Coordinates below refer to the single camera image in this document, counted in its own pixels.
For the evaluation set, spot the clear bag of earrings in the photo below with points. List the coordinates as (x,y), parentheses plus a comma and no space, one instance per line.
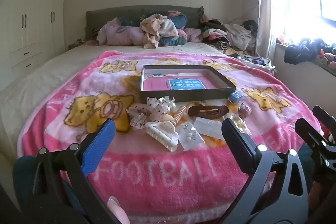
(189,137)

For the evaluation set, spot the cream curtain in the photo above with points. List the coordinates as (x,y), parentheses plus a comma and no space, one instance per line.
(262,16)

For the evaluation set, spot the bed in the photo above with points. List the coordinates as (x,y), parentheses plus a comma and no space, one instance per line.
(39,74)

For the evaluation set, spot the clear plastic bag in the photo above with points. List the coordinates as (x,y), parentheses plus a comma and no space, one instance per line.
(210,125)

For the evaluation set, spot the cream hair claw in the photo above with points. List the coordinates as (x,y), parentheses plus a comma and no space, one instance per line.
(162,134)

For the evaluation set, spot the pink pillow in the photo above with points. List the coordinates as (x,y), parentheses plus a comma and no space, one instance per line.
(193,34)

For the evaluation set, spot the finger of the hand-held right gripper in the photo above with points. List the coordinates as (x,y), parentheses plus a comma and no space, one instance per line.
(326,119)
(312,138)

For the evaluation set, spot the pink printed blanket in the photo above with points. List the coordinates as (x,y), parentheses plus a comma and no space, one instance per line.
(157,182)

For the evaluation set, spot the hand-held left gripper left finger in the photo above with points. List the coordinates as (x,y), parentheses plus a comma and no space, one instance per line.
(99,145)

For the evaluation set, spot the bag of yellow bangles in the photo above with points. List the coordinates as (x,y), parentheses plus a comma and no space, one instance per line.
(241,124)

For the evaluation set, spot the dark floral quilt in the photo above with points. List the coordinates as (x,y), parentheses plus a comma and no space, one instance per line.
(172,40)

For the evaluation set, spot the brown oval hair clip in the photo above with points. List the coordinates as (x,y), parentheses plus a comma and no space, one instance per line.
(194,111)

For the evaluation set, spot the small blue box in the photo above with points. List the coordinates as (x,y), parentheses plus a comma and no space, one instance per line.
(235,97)

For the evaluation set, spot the bag of clothes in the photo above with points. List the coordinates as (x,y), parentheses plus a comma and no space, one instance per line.
(256,60)

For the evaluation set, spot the cream floral cloth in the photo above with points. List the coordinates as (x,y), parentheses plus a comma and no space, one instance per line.
(155,26)

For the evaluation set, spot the pink book with blue label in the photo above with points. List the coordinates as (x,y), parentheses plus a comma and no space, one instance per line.
(157,83)

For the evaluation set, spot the pink quilt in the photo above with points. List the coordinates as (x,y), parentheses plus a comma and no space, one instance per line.
(118,33)

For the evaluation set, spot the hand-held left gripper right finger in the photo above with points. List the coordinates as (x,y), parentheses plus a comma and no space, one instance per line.
(236,146)

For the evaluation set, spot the person's left hand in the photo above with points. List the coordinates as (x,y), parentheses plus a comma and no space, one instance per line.
(119,213)

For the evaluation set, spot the dark cardboard box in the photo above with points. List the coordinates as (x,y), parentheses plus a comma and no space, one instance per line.
(183,96)

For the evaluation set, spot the dark garment on windowsill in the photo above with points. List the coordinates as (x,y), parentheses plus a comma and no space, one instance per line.
(302,52)

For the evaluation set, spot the pile of bedding and pillows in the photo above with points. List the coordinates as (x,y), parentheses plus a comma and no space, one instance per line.
(115,14)

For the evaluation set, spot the pile of clothes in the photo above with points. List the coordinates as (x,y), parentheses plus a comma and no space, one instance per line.
(236,33)

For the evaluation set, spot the cream wardrobe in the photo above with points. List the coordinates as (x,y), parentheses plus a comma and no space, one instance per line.
(31,8)

